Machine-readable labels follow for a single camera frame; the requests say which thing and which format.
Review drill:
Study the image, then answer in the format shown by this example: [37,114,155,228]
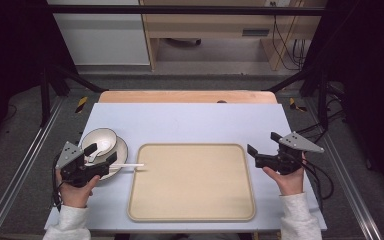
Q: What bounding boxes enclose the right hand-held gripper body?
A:
[254,131,325,176]

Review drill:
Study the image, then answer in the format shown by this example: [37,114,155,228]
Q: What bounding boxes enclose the white plate with dark rim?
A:
[79,134,129,182]

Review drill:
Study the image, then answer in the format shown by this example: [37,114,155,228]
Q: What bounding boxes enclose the aluminium rail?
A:
[0,95,66,240]
[304,98,384,240]

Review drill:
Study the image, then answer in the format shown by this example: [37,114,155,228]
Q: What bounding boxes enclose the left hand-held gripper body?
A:
[55,141,111,188]

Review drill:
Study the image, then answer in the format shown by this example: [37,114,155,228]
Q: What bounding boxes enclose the person's right hand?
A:
[262,152,307,197]

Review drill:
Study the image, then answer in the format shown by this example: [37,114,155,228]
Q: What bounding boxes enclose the white ceramic spoon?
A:
[87,137,113,164]

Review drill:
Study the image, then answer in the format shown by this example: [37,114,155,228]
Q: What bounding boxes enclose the wooden desk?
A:
[139,0,328,72]

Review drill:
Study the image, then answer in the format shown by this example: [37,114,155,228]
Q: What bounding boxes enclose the beige rectangular tray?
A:
[126,142,257,223]

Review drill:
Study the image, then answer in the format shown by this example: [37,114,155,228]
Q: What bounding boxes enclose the black hanging desk cables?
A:
[270,1,307,72]

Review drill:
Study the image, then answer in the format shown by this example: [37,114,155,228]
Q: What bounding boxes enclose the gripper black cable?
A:
[50,152,65,213]
[298,154,335,202]

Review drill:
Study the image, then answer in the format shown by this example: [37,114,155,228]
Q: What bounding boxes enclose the person's left hand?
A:
[55,168,101,209]

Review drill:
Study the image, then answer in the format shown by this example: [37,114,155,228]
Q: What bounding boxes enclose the white cabinet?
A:
[46,0,151,67]

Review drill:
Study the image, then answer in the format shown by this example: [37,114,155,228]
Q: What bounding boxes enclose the black curtain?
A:
[0,0,79,158]
[301,0,384,204]

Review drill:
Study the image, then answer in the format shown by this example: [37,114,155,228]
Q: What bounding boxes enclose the yellow black tape marker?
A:
[287,96,308,113]
[74,95,90,115]

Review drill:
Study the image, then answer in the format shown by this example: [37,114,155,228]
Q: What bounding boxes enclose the black metal stand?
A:
[263,64,331,132]
[39,62,109,128]

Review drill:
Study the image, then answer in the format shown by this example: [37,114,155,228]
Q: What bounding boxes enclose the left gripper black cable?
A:
[50,152,65,213]

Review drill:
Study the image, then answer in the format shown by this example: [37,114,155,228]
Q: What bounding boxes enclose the white bowl with dark rim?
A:
[80,127,119,158]

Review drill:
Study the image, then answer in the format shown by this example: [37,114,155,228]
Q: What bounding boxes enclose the white chopstick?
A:
[108,162,145,169]

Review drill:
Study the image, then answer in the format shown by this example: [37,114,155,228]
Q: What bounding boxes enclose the black floor cables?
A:
[294,81,349,145]

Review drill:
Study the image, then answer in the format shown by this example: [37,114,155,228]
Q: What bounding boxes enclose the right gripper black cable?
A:
[298,154,335,202]

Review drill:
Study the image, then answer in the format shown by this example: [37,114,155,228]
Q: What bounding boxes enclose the black horizontal frame bar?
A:
[46,4,328,17]

